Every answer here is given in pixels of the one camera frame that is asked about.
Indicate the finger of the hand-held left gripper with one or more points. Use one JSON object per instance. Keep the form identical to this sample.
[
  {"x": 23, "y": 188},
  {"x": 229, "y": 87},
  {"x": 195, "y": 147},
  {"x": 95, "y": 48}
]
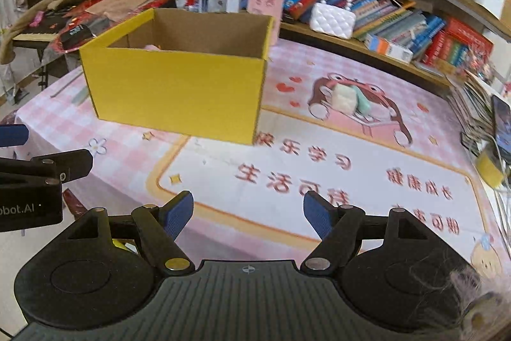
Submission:
[
  {"x": 64, "y": 165},
  {"x": 12, "y": 135}
]

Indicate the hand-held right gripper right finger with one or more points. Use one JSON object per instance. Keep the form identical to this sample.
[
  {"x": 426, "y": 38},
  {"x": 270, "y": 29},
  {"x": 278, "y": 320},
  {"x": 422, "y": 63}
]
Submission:
[{"x": 319, "y": 217}]

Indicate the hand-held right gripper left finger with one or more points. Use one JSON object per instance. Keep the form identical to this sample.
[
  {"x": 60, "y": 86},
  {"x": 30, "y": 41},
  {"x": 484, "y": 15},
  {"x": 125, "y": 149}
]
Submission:
[{"x": 177, "y": 217}]

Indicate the yellow cardboard box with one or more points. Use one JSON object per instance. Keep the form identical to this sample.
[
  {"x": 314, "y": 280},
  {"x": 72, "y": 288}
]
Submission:
[{"x": 175, "y": 93}]

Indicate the pink printed desk mat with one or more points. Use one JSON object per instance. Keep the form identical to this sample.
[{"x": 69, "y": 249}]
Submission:
[{"x": 359, "y": 181}]

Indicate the black piano keyboard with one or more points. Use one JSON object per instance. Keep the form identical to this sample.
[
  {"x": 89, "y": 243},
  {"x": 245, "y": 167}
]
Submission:
[{"x": 44, "y": 31}]

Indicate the beige cube eraser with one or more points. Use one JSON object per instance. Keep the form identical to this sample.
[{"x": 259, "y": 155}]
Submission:
[{"x": 343, "y": 98}]

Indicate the small pink soft toy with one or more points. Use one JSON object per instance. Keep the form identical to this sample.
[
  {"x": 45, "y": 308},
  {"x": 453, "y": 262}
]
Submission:
[{"x": 151, "y": 46}]

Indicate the brown cardboard sheet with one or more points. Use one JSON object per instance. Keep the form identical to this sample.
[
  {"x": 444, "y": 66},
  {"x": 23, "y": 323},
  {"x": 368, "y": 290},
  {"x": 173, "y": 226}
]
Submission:
[{"x": 119, "y": 5}]

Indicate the yellow tape roll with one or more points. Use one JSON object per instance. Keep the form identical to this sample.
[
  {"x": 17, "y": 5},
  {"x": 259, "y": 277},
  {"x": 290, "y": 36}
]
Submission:
[{"x": 490, "y": 169}]

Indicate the orange white medicine box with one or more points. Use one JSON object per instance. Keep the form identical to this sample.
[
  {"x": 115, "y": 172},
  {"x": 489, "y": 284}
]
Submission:
[{"x": 389, "y": 48}]

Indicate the stack of paper booklets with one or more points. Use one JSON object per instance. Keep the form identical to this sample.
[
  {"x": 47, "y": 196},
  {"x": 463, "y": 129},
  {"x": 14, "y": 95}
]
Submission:
[{"x": 473, "y": 109}]

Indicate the white quilted pearl handbag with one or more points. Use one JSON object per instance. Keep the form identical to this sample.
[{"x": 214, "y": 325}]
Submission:
[{"x": 333, "y": 19}]

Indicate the black smartphone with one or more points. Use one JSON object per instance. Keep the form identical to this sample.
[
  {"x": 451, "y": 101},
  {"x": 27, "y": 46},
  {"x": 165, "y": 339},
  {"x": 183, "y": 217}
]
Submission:
[{"x": 502, "y": 125}]

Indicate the pink paper box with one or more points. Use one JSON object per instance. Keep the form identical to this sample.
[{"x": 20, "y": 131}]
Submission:
[{"x": 265, "y": 5}]

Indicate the red dictionary set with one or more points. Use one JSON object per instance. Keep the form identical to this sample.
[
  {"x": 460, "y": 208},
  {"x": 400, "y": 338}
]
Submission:
[{"x": 455, "y": 43}]

